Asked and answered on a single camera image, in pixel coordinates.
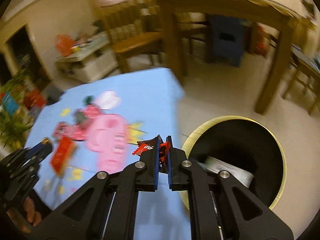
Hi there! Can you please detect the person's left hand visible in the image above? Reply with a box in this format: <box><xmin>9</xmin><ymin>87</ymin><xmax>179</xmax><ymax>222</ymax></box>
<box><xmin>7</xmin><ymin>197</ymin><xmax>42</xmax><ymax>234</ymax></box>

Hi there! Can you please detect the wooden dining table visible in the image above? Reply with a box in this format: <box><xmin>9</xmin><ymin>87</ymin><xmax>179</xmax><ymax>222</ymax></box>
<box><xmin>156</xmin><ymin>0</ymin><xmax>304</xmax><ymax>114</ymax></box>

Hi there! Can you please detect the red black snack wrapper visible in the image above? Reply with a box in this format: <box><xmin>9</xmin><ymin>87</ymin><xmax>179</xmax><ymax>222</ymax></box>
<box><xmin>132</xmin><ymin>135</ymin><xmax>171</xmax><ymax>173</ymax></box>

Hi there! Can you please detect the gold cylinder cap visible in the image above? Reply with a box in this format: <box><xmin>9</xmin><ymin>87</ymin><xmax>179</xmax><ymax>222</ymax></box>
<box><xmin>41</xmin><ymin>137</ymin><xmax>52</xmax><ymax>145</ymax></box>

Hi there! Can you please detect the light blue cartoon tablecloth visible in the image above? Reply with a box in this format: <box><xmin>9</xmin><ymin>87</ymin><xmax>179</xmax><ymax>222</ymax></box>
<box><xmin>24</xmin><ymin>67</ymin><xmax>192</xmax><ymax>240</ymax></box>

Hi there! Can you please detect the green potted plant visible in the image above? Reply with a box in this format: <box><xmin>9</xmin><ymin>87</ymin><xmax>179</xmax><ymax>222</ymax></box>
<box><xmin>1</xmin><ymin>73</ymin><xmax>33</xmax><ymax>150</ymax></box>

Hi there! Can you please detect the wooden chair with clothes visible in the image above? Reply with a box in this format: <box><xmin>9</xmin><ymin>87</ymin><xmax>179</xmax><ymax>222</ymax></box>
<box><xmin>281</xmin><ymin>45</ymin><xmax>319</xmax><ymax>115</ymax></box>

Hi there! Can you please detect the blue plastic stool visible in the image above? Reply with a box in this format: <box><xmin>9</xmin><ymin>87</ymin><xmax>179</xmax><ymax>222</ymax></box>
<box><xmin>209</xmin><ymin>15</ymin><xmax>245</xmax><ymax>67</ymax></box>

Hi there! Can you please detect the wooden chair front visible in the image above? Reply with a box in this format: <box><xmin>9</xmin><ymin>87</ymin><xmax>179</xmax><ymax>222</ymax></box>
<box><xmin>95</xmin><ymin>0</ymin><xmax>163</xmax><ymax>73</ymax></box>

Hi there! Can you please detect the orange plastic bag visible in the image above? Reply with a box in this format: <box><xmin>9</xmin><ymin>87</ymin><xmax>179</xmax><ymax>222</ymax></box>
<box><xmin>55</xmin><ymin>34</ymin><xmax>75</xmax><ymax>57</ymax></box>

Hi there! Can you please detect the white low tv cabinet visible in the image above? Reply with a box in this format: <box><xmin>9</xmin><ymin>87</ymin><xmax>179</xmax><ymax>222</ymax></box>
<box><xmin>55</xmin><ymin>33</ymin><xmax>118</xmax><ymax>83</ymax></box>

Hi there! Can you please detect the red box on floor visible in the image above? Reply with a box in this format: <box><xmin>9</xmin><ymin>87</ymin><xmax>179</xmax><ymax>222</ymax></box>
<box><xmin>24</xmin><ymin>88</ymin><xmax>47</xmax><ymax>109</ymax></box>

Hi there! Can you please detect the red patterned card box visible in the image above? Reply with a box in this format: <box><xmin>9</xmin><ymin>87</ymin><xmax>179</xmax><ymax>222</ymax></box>
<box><xmin>53</xmin><ymin>122</ymin><xmax>88</xmax><ymax>141</ymax></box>

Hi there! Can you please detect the red gift box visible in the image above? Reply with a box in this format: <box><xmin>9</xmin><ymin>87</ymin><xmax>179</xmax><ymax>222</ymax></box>
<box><xmin>50</xmin><ymin>137</ymin><xmax>76</xmax><ymax>177</ymax></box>

